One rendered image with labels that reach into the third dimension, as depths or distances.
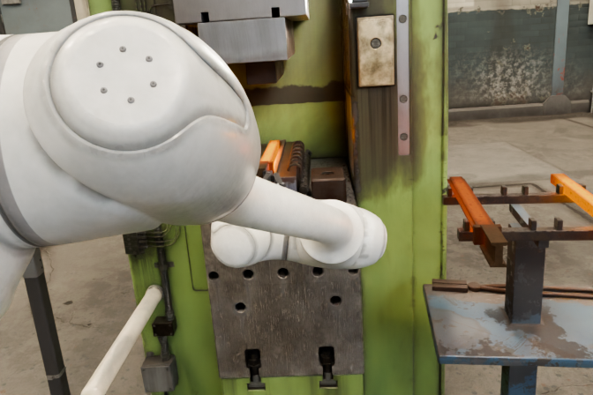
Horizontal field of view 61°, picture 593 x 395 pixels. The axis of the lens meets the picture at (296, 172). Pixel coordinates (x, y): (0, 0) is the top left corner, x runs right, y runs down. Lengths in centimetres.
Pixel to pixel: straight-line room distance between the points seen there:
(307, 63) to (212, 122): 141
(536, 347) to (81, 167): 102
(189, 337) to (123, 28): 143
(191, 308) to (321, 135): 69
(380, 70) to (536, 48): 656
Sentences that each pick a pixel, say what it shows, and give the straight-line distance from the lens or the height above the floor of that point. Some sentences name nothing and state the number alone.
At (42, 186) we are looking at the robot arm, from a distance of 29.
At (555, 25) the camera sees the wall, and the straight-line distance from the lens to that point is 791.
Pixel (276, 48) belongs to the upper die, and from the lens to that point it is 119.
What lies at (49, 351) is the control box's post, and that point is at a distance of 149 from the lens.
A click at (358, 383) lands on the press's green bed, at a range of 143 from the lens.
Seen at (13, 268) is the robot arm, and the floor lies 120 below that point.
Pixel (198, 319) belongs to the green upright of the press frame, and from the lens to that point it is 159.
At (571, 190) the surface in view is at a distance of 124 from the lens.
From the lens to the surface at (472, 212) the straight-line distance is 104.
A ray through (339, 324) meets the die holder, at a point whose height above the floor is 62.
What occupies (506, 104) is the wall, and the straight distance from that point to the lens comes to 773.
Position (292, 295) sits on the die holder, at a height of 70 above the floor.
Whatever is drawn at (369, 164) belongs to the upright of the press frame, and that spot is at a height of 98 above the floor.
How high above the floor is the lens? 132
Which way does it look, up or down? 15 degrees down
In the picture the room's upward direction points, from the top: 4 degrees counter-clockwise
